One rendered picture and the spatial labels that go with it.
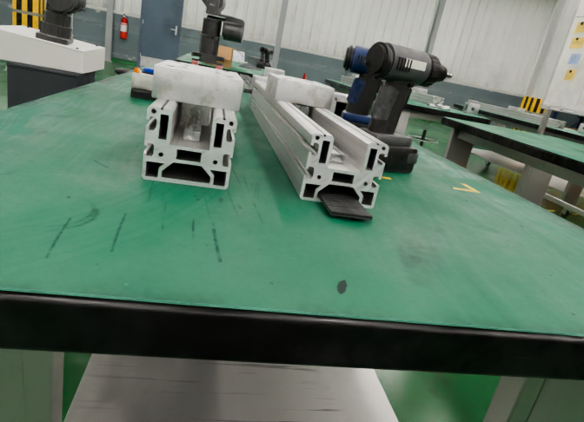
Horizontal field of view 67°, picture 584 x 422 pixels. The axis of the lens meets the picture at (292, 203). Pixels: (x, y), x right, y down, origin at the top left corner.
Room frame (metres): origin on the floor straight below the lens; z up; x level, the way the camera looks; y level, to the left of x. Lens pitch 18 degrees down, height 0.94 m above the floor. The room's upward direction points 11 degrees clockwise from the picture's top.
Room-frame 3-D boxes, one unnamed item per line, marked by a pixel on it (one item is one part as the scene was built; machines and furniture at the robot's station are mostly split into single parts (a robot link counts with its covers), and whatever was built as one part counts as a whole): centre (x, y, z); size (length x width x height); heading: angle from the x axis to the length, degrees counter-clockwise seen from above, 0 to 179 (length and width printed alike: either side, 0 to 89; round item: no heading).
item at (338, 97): (1.28, -0.07, 0.83); 0.11 x 0.10 x 0.10; 105
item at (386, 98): (0.84, -0.17, 0.89); 0.20 x 0.08 x 0.22; 124
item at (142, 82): (1.13, 0.40, 0.81); 0.10 x 0.08 x 0.06; 103
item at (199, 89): (0.64, 0.16, 0.87); 0.16 x 0.11 x 0.07; 13
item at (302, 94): (0.93, 0.03, 0.87); 0.16 x 0.11 x 0.07; 13
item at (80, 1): (1.42, 0.79, 0.97); 0.09 x 0.05 x 0.10; 95
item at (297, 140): (0.93, 0.03, 0.82); 0.80 x 0.10 x 0.09; 13
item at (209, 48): (1.45, 0.35, 0.92); 0.10 x 0.07 x 0.07; 104
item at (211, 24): (1.45, 0.35, 0.98); 0.07 x 0.06 x 0.07; 95
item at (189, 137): (0.88, 0.22, 0.82); 0.80 x 0.10 x 0.09; 13
